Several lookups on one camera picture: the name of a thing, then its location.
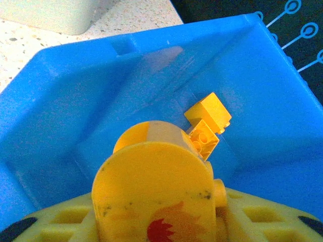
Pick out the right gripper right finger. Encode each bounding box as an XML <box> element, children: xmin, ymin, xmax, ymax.
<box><xmin>216</xmin><ymin>188</ymin><xmax>323</xmax><ymax>242</ymax></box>

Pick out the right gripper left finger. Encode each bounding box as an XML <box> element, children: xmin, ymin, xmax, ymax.
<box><xmin>0</xmin><ymin>195</ymin><xmax>98</xmax><ymax>242</ymax></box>

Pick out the long yellow lego brick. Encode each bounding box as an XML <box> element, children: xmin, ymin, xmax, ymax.
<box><xmin>188</xmin><ymin>119</ymin><xmax>220</xmax><ymax>161</ymax></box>

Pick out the yellow rounded lego brick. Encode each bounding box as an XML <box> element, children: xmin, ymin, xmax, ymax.
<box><xmin>91</xmin><ymin>120</ymin><xmax>228</xmax><ymax>242</ymax></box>

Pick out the blue plastic bin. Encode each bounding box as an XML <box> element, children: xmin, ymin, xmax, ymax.
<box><xmin>0</xmin><ymin>14</ymin><xmax>323</xmax><ymax>242</ymax></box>

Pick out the cream holder with salmon rim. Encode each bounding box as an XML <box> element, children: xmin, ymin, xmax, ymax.
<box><xmin>0</xmin><ymin>0</ymin><xmax>102</xmax><ymax>36</ymax></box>

